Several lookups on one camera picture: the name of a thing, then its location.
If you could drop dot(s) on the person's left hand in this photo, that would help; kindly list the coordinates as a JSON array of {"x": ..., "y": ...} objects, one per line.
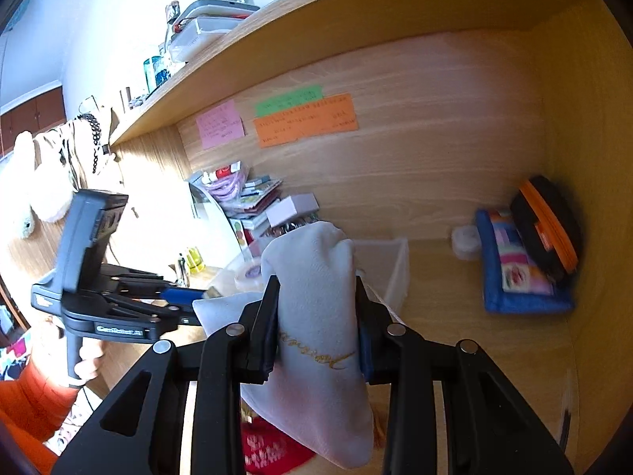
[{"x": 89, "y": 363}]

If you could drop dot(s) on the person's left forearm orange sleeve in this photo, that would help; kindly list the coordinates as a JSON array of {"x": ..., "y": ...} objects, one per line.
[{"x": 34, "y": 405}]

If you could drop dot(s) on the orange sticky note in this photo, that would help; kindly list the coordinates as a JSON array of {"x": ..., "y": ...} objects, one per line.
[{"x": 306, "y": 121}]

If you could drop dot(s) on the clear plastic storage box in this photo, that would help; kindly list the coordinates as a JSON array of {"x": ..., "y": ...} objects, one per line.
[{"x": 198, "y": 37}]

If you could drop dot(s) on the small white box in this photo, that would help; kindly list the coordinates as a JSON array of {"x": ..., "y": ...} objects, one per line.
[{"x": 292, "y": 208}]

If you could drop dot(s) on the floral printed cloth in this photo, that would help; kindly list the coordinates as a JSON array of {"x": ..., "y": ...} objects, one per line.
[{"x": 12, "y": 356}]

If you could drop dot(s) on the yellow liquid bottle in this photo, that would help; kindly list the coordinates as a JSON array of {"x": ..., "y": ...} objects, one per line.
[{"x": 195, "y": 260}]

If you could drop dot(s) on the wooden shelf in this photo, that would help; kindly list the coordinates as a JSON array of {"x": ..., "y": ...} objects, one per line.
[{"x": 346, "y": 15}]

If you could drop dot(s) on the blue patchwork pouch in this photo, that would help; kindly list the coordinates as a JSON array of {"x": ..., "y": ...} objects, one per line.
[{"x": 514, "y": 277}]

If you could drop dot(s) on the white plush toy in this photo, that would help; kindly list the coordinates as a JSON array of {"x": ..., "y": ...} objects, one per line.
[{"x": 44, "y": 183}]

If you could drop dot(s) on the white cloth pouch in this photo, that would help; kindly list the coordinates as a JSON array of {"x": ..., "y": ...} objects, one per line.
[{"x": 316, "y": 307}]

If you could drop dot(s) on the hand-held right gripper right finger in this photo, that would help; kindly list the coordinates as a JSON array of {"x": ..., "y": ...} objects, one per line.
[{"x": 365, "y": 351}]

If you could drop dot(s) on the clear tape roll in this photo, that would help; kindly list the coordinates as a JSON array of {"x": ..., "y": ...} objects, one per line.
[{"x": 249, "y": 277}]

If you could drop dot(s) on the small white round jar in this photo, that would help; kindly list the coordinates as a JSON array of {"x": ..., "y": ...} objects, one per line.
[{"x": 466, "y": 242}]

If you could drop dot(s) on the stack of colourful books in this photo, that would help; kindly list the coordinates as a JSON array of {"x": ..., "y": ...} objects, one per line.
[{"x": 257, "y": 198}]

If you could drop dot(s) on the black case orange zipper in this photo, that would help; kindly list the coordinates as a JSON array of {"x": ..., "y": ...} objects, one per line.
[{"x": 544, "y": 227}]

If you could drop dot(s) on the brown wall cabinet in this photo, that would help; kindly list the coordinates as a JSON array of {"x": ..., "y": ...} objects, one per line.
[{"x": 34, "y": 114}]

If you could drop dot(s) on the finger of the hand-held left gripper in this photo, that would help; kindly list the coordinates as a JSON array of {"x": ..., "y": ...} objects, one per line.
[
  {"x": 185, "y": 296},
  {"x": 148, "y": 309}
]

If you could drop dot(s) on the wooden desktop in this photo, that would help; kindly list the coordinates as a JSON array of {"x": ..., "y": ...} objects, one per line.
[{"x": 445, "y": 316}]

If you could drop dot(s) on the red printed cloth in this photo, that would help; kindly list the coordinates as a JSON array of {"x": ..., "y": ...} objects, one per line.
[{"x": 277, "y": 448}]

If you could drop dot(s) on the pink sticky note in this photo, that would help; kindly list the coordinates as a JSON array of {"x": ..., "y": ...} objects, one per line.
[{"x": 220, "y": 124}]

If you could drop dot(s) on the blue drinking glass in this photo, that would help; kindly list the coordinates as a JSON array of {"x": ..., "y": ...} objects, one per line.
[{"x": 157, "y": 73}]

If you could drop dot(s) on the translucent plastic box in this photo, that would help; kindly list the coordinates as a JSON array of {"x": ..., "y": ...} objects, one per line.
[{"x": 390, "y": 267}]

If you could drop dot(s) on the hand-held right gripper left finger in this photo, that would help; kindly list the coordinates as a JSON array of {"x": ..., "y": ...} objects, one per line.
[{"x": 268, "y": 341}]

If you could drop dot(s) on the green sticky note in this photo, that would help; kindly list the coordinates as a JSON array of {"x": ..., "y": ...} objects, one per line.
[{"x": 289, "y": 100}]

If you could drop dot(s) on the grey plastic tray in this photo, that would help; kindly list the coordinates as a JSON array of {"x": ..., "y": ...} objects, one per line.
[{"x": 217, "y": 10}]

